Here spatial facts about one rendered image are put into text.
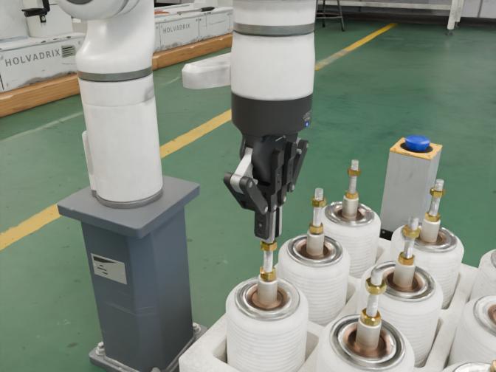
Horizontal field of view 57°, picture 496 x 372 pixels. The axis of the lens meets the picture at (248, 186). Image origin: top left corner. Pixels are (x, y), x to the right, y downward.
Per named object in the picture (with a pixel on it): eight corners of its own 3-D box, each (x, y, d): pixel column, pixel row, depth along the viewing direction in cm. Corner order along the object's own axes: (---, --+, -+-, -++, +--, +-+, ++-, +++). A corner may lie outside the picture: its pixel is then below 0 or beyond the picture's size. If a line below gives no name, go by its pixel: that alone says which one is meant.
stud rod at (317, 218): (319, 242, 60) (323, 190, 57) (311, 242, 60) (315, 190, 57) (318, 238, 61) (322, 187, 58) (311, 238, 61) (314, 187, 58)
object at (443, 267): (418, 368, 66) (442, 266, 58) (364, 331, 73) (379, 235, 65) (452, 337, 72) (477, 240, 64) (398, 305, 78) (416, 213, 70)
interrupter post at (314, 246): (327, 253, 61) (328, 232, 60) (314, 260, 60) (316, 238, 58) (314, 245, 63) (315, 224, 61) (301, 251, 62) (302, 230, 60)
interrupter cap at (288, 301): (308, 288, 54) (308, 284, 54) (288, 331, 48) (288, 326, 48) (249, 274, 57) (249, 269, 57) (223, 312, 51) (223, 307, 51)
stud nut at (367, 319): (358, 322, 45) (359, 315, 44) (362, 311, 46) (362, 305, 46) (378, 328, 44) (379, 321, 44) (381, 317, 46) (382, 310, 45)
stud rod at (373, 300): (362, 333, 46) (371, 272, 42) (364, 327, 46) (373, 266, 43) (372, 336, 45) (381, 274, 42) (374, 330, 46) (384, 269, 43)
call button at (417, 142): (400, 150, 78) (402, 139, 77) (407, 144, 80) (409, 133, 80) (424, 156, 75) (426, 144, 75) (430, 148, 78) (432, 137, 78)
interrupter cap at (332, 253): (354, 255, 61) (355, 250, 60) (314, 277, 57) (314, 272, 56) (314, 231, 66) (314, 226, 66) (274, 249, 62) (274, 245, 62)
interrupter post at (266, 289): (280, 297, 53) (281, 274, 52) (273, 309, 51) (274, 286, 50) (261, 291, 54) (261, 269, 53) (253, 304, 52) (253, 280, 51)
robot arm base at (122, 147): (83, 199, 64) (61, 77, 56) (127, 175, 71) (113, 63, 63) (135, 215, 60) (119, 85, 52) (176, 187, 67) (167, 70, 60)
